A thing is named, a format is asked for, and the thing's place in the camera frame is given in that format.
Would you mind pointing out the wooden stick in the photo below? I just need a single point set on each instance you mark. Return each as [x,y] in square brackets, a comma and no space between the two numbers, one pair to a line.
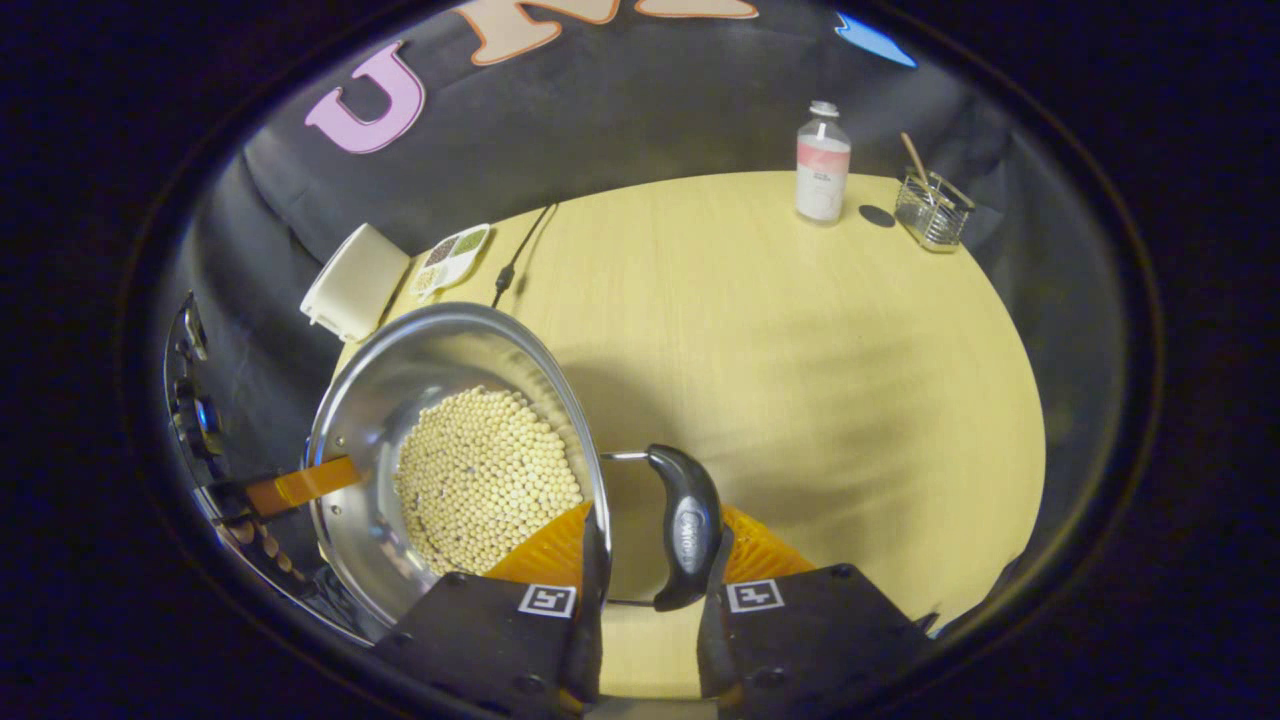
[914,158]

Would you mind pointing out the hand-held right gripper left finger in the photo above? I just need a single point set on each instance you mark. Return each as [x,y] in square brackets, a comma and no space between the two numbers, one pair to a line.
[590,640]

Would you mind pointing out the pile of soybeans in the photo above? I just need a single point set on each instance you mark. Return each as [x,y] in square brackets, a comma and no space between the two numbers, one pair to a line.
[480,480]

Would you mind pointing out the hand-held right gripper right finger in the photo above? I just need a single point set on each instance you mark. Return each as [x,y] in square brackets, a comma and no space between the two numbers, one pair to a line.
[712,640]

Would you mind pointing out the clear bottle with pink label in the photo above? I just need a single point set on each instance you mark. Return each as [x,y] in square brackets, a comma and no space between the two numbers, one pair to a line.
[822,170]

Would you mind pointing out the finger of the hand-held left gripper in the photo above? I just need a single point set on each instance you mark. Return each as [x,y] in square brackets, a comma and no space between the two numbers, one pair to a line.
[300,485]

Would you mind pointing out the black round cap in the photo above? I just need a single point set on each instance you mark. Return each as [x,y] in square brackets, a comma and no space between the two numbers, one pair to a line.
[877,216]

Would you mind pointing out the white divided seasoning dish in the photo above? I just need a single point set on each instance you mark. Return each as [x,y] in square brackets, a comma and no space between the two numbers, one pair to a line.
[452,258]

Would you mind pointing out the stainless steel pot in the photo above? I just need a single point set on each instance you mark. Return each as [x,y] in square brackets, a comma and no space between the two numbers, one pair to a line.
[370,400]

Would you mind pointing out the white toaster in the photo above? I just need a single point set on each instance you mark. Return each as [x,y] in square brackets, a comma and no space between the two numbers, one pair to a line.
[355,285]

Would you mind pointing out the black backdrop cloth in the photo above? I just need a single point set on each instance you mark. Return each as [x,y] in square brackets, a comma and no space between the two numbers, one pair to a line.
[620,110]

